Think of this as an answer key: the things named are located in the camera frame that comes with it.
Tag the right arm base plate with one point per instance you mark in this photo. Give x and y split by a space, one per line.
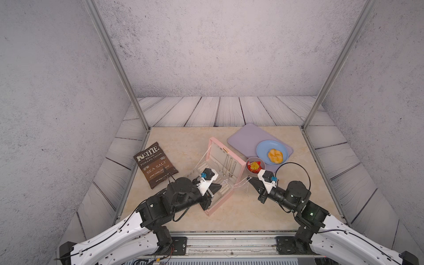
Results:
290 245

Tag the red yellow snack packet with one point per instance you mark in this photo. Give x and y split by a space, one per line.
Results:
254 166

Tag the left metal frame post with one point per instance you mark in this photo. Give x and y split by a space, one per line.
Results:
107 42

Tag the lavender cutting board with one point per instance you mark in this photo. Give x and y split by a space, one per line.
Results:
252 141

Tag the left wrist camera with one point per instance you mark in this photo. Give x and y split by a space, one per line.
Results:
208 172

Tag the brown kettle chips bag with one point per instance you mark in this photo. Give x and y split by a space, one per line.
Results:
155 165

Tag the blue plate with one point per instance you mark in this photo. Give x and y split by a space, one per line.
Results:
265 146

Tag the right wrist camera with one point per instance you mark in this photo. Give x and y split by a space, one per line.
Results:
268 179

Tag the yellow bread roll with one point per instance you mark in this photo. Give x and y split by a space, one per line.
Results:
276 156

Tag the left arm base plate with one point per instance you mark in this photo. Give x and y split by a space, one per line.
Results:
174 246

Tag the aluminium mounting rail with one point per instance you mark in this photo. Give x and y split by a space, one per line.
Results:
230 243

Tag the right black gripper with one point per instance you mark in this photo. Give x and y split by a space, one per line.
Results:
262 192

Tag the right metal frame post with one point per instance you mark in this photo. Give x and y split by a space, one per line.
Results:
353 36

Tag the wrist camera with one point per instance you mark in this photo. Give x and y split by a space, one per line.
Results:
208 172
268 179

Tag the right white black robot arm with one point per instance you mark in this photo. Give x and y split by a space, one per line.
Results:
325 234

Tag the purple bowl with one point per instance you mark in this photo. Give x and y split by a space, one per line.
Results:
256 159

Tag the pink jewelry box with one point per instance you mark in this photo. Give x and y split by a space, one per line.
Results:
229 166

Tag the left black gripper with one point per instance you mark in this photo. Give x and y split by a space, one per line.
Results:
206 199

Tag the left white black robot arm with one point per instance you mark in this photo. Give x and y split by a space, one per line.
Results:
144 232

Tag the metal frame post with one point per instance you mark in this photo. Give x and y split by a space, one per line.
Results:
107 42
353 36

